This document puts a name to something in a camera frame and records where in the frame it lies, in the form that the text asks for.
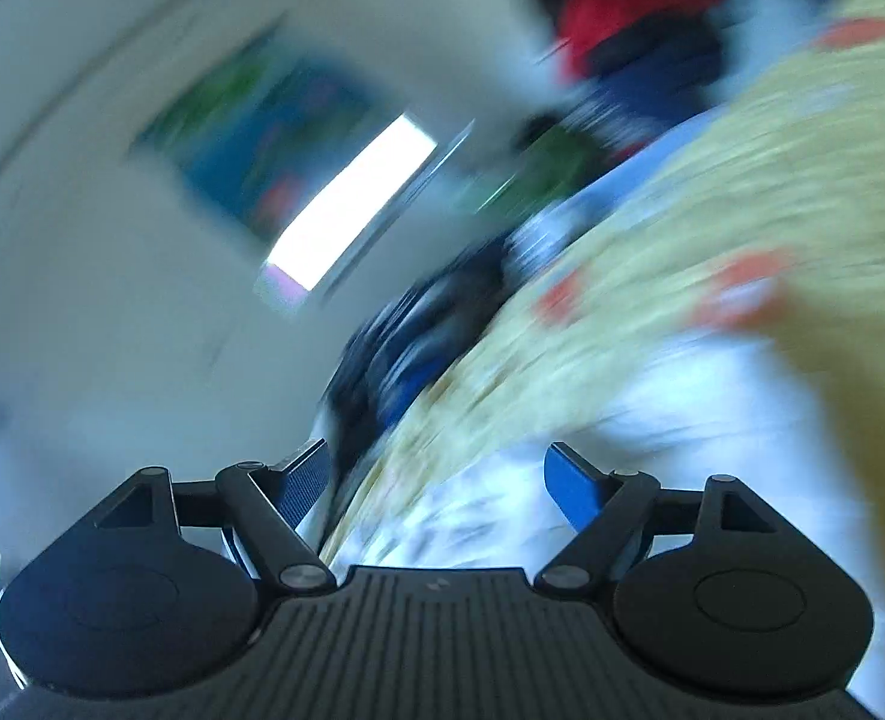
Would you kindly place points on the red puffer jacket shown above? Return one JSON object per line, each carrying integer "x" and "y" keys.
{"x": 622, "y": 15}

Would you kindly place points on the white quilt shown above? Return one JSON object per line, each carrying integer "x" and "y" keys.
{"x": 712, "y": 405}

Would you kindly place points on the silver plastic bag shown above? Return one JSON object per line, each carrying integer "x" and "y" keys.
{"x": 534, "y": 234}

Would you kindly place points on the pile of dark clothes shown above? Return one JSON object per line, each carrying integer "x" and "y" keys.
{"x": 427, "y": 330}

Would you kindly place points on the yellow floral bedsheet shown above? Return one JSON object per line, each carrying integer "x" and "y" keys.
{"x": 712, "y": 187}

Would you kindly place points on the lotus print roller blind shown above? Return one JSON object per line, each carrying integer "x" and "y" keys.
{"x": 262, "y": 127}

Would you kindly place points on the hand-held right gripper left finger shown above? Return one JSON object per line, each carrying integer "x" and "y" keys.
{"x": 303, "y": 484}

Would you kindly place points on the blue towel blanket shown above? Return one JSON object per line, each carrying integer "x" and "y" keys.
{"x": 637, "y": 172}

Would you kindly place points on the window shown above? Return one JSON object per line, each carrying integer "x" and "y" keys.
{"x": 352, "y": 195}

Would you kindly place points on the green plastic chair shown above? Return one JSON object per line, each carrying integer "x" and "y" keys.
{"x": 555, "y": 157}

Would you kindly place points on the navy blue clothes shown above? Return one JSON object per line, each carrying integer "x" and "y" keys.
{"x": 652, "y": 97}

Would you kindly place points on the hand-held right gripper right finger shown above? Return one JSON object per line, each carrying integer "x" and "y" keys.
{"x": 573, "y": 491}

